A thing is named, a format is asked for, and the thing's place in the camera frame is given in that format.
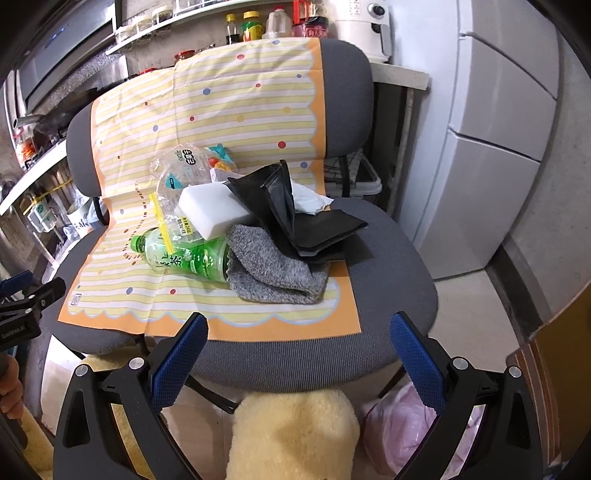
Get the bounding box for striped brown door mat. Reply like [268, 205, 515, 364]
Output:
[506, 339, 561, 468]

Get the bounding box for steel range hood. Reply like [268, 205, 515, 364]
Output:
[17, 0, 121, 112]

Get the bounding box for white air fryer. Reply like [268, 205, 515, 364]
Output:
[328, 0, 393, 63]

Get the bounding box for yellow-capped condiment jar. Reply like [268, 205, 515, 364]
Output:
[242, 10, 263, 42]

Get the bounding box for white plastic storage basket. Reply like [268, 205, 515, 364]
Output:
[324, 150, 382, 203]

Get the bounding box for grey knitted cloth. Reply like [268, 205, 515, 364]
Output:
[226, 224, 329, 305]

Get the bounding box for person's left hand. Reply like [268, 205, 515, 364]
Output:
[0, 353, 24, 420]

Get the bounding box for green tea plastic bottle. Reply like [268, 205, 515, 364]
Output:
[129, 228, 229, 283]

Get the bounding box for brown wooden door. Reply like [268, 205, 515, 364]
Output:
[535, 290, 590, 460]

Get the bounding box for clear printed snack wrapper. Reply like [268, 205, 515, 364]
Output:
[205, 143, 238, 182]

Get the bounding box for black leather wallet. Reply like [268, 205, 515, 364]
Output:
[228, 160, 368, 264]

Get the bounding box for pink-lined trash bin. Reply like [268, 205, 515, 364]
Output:
[362, 380, 486, 478]

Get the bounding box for white grey refrigerator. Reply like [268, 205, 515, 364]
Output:
[415, 1, 560, 279]

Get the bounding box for white kitchen counter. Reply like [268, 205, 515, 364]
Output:
[370, 62, 430, 91]

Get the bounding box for white wall spice shelf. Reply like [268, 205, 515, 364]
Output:
[105, 1, 291, 56]

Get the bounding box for white sponge block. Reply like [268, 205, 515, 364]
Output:
[178, 183, 253, 241]

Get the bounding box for dark soy sauce bottle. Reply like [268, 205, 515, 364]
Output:
[225, 13, 242, 45]

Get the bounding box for clear oil jug red cap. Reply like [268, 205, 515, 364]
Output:
[263, 7, 293, 39]

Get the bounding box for yellow striped orange-bordered mat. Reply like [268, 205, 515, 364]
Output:
[51, 38, 373, 353]

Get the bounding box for clear plastic wrapper bag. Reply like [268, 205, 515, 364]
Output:
[149, 144, 221, 244]

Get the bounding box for white paper tissue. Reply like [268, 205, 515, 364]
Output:
[290, 181, 332, 215]

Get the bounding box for grey fabric office chair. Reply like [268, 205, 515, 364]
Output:
[42, 38, 439, 394]

